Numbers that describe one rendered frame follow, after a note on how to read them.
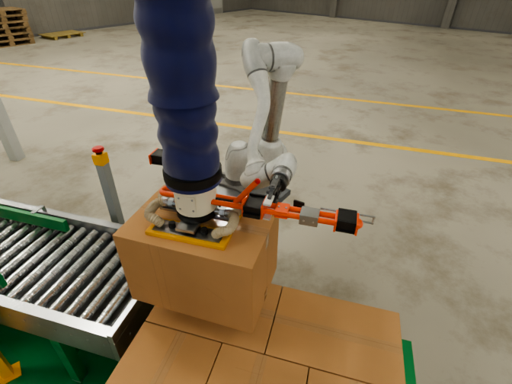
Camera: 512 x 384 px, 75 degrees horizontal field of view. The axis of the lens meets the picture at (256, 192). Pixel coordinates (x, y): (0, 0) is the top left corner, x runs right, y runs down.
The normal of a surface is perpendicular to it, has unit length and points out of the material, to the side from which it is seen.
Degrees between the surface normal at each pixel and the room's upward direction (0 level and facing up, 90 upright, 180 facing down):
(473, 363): 0
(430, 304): 0
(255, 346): 0
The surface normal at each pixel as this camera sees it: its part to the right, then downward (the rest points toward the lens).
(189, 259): -0.30, 0.53
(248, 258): 0.00, -0.83
